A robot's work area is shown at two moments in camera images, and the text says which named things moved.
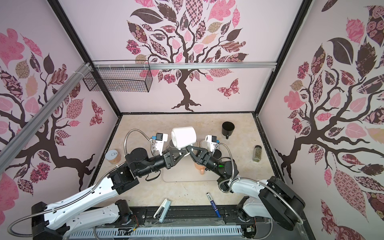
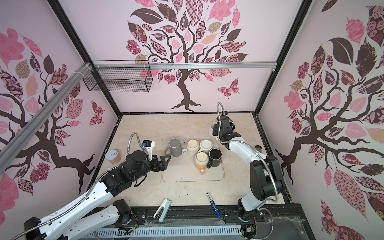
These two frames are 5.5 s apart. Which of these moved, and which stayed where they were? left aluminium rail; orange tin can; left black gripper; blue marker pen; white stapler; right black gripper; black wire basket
Moved: right black gripper; left black gripper
Stayed: blue marker pen; left aluminium rail; black wire basket; orange tin can; white stapler
